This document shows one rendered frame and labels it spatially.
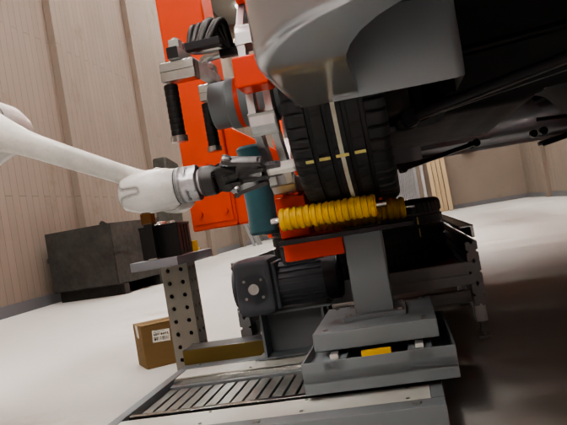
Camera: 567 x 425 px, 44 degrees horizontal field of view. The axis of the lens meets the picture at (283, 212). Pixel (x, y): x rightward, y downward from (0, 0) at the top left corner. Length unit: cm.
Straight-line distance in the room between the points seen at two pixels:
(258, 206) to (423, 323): 60
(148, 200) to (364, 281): 59
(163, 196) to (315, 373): 56
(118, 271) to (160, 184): 607
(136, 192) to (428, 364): 80
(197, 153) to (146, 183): 71
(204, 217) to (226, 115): 59
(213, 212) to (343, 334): 84
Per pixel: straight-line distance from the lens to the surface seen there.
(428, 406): 154
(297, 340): 233
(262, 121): 165
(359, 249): 183
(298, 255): 185
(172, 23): 251
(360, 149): 163
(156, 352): 298
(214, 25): 180
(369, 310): 185
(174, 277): 258
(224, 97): 189
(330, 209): 174
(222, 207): 238
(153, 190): 172
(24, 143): 190
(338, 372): 168
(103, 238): 779
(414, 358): 167
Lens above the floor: 51
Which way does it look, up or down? 1 degrees up
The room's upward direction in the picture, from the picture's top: 10 degrees counter-clockwise
